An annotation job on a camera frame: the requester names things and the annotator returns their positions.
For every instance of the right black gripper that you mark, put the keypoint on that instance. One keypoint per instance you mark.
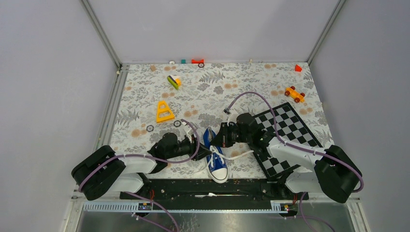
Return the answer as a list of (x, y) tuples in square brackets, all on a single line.
[(218, 139)]

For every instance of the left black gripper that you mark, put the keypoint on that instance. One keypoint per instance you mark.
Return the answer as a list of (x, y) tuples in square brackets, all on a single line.
[(192, 146)]

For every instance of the white shoelace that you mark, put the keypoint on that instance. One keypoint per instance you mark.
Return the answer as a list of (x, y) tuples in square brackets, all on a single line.
[(224, 157)]

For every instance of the blue canvas sneaker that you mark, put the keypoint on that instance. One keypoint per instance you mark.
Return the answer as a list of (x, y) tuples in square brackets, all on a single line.
[(208, 135)]

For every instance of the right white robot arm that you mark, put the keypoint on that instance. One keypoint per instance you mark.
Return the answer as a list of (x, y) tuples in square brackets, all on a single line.
[(334, 175)]

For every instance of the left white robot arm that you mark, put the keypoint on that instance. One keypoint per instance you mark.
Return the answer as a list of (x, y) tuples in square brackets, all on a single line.
[(104, 171)]

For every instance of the yellow plastic triangle toy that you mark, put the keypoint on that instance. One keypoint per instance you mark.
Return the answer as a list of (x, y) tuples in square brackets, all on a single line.
[(164, 113)]

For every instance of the black white chessboard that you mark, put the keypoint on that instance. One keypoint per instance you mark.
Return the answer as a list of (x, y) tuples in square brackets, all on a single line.
[(291, 128)]

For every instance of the floral patterned mat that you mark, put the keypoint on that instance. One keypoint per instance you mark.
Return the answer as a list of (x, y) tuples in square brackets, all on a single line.
[(203, 96)]

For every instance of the stacked toy bricks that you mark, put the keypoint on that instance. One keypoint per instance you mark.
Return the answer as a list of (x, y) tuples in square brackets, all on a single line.
[(175, 81)]

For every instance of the orange toy car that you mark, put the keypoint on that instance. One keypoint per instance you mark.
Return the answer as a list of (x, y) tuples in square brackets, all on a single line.
[(293, 93)]

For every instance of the red triangular block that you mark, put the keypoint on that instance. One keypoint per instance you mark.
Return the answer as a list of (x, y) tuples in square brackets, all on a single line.
[(298, 68)]

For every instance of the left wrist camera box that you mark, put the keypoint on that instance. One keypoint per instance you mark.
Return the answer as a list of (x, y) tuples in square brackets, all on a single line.
[(189, 131)]

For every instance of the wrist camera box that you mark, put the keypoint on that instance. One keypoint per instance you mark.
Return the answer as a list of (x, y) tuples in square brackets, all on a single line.
[(232, 116), (189, 131)]

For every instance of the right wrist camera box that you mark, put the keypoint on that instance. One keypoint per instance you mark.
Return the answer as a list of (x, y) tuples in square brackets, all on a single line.
[(232, 116)]

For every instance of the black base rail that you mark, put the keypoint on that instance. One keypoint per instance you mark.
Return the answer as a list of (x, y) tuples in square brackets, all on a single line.
[(206, 194)]

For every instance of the red block at wall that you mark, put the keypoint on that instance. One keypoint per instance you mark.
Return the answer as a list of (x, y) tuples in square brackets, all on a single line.
[(193, 61)]

